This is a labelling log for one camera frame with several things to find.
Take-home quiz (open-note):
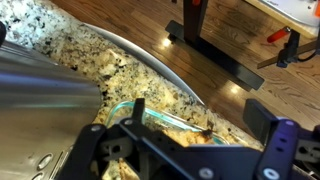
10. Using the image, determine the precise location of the black clamp with orange handle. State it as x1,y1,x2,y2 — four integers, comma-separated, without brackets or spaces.
266,25,302,69

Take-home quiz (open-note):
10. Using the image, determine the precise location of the stainless steel two-slot toaster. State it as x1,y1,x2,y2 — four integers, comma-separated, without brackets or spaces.
0,19,103,180

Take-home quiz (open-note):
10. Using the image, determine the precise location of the clear glass baking dish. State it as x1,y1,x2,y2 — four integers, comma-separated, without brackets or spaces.
103,99,232,148

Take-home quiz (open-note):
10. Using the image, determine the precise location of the wooden bar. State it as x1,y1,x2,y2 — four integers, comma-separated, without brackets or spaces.
256,39,320,70

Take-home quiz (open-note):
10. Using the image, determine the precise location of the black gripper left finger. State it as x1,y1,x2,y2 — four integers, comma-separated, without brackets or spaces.
54,98,221,180

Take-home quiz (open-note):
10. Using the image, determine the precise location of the light wooden robot table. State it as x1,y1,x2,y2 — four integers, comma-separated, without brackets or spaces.
244,0,320,38

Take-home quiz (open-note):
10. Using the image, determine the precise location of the black metal stand base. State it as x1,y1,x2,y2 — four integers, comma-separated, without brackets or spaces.
164,0,266,92

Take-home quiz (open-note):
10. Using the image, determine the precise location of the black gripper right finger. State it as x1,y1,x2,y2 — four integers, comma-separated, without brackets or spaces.
242,98,320,180

